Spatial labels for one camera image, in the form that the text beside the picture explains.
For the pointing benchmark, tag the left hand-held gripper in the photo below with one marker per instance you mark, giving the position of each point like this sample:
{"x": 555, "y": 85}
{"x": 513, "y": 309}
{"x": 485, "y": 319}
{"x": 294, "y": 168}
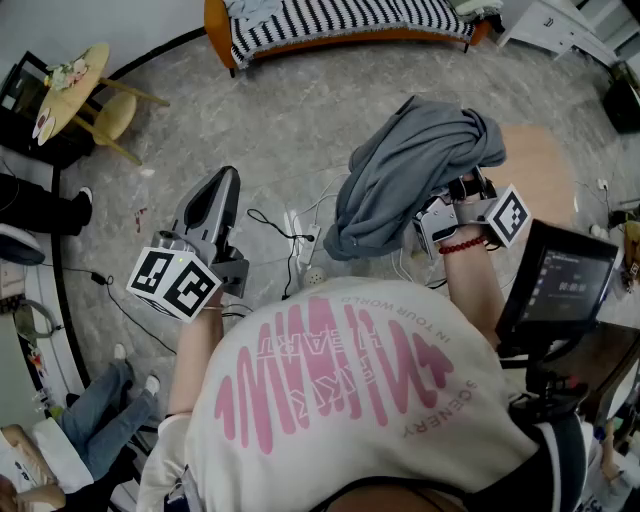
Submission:
{"x": 172, "y": 280}

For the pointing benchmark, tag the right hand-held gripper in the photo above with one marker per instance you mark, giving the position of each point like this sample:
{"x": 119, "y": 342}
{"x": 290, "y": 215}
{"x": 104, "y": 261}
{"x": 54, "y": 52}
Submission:
{"x": 470, "y": 212}

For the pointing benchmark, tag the dark grey garment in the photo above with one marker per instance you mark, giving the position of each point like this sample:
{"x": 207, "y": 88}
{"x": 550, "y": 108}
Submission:
{"x": 400, "y": 170}

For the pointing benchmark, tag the orange sofa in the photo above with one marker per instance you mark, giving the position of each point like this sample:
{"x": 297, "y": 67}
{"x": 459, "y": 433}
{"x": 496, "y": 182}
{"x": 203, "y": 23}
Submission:
{"x": 215, "y": 30}

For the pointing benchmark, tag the person's right forearm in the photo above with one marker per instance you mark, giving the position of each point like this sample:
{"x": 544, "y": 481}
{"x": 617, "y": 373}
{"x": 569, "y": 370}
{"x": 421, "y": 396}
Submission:
{"x": 472, "y": 290}

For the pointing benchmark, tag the person's left forearm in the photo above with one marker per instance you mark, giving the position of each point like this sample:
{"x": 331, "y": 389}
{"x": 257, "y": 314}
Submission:
{"x": 192, "y": 360}

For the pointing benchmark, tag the round beige low table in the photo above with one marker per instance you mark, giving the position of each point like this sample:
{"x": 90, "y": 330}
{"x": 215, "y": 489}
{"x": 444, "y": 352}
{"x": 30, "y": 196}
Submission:
{"x": 540, "y": 170}

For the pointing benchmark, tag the white power strip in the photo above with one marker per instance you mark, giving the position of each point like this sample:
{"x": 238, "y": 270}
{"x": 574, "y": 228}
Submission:
{"x": 307, "y": 245}

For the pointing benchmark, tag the black monitor screen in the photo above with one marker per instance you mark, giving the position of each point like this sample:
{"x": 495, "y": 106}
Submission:
{"x": 560, "y": 285}

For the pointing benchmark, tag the round white perforated device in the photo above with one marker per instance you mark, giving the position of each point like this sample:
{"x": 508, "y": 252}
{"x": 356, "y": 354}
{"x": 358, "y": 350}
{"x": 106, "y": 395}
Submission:
{"x": 316, "y": 277}

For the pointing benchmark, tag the round wooden side table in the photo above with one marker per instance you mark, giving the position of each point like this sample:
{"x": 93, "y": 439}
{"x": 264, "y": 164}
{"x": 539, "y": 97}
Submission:
{"x": 75, "y": 97}

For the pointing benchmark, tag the white plate with red food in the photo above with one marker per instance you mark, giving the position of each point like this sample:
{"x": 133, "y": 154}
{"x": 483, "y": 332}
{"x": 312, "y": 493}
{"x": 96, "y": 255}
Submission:
{"x": 44, "y": 125}

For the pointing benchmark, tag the black box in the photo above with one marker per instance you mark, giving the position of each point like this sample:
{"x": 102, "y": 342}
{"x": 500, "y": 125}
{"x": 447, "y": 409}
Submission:
{"x": 622, "y": 105}

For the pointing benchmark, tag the grey headphones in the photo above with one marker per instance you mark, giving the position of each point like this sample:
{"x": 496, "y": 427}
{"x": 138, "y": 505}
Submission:
{"x": 45, "y": 312}

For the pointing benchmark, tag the pastel flower bouquet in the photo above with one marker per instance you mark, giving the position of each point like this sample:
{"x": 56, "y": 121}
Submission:
{"x": 65, "y": 75}

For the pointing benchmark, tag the person's white pink-printed t-shirt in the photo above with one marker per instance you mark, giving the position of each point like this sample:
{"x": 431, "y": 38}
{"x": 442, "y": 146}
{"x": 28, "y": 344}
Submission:
{"x": 350, "y": 400}

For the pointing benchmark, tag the black white striped blanket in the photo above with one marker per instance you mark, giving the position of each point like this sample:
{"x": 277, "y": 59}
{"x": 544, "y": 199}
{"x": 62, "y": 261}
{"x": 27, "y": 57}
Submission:
{"x": 350, "y": 20}

